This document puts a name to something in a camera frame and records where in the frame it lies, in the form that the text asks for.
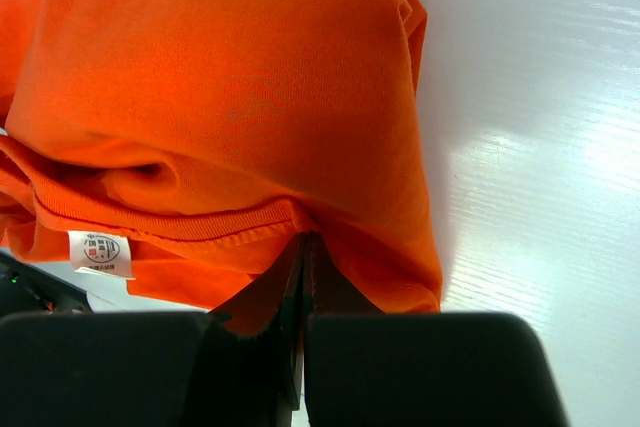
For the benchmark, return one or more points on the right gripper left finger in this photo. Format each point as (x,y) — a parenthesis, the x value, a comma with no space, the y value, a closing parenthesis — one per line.
(238,365)

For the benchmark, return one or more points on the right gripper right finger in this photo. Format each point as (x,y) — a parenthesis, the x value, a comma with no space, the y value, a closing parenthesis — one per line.
(363,367)

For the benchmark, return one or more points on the orange t shirt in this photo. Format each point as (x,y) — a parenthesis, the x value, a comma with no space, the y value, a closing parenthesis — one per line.
(207,133)

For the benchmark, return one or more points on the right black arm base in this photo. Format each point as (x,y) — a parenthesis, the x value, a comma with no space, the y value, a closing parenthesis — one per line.
(27,289)

